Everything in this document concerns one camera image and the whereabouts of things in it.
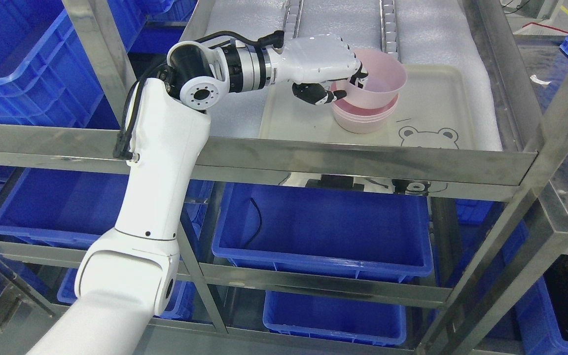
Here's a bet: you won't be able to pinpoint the blue bin under shelf left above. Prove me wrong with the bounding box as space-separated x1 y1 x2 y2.
0 168 214 249

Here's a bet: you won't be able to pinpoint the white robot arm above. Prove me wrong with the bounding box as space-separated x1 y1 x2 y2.
29 30 285 355

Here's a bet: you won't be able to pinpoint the pink plastic bowl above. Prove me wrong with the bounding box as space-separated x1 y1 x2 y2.
331 48 408 109

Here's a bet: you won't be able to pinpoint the stacked pink bowls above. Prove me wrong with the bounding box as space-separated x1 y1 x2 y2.
331 95 399 134

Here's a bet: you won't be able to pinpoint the blue bin under shelf centre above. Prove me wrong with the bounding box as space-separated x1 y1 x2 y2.
212 183 433 283

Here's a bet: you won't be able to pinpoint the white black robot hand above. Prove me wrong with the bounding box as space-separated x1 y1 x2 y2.
265 34 369 106

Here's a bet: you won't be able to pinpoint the cream tray with bear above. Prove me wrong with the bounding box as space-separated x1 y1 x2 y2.
259 65 476 150

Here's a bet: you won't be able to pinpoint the blue bin bottom centre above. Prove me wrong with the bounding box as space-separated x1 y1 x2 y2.
262 291 407 347

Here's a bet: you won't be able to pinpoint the steel shelf rack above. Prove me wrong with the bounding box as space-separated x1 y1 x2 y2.
0 0 568 355

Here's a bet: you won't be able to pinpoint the large blue bin upper left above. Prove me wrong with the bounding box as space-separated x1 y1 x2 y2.
0 0 147 130

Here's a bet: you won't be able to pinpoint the blue bin under shelf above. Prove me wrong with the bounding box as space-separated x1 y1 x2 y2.
0 168 214 249
212 183 433 283

